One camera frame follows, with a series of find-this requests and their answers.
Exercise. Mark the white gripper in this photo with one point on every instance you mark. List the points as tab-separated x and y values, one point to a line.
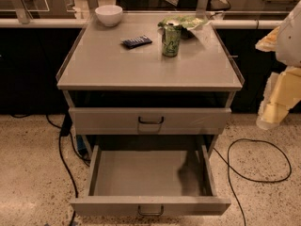
291	38

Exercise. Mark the dark blue rxbar wrapper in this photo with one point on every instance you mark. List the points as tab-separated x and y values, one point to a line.
136	42

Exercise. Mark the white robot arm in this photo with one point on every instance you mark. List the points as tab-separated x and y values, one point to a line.
288	49

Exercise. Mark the grey drawer cabinet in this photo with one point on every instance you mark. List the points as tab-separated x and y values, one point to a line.
101	72

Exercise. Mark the grey open bottom drawer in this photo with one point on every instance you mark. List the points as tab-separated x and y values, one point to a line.
150	184

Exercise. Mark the grey middle drawer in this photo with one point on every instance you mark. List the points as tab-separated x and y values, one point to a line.
149	121

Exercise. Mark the green chip bag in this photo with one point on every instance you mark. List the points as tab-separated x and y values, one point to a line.
184	24

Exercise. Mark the green soda can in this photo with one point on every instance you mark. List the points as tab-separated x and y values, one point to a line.
171	39

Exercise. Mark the white ceramic bowl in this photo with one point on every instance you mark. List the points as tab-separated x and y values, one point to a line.
109	15

